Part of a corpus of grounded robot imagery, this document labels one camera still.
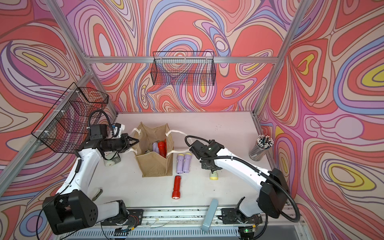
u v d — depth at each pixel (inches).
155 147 37.2
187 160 35.7
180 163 35.2
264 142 32.5
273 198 15.7
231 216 29.0
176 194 30.8
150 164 29.6
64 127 28.3
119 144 27.3
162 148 34.9
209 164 22.1
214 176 28.9
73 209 15.7
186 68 37.7
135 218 28.5
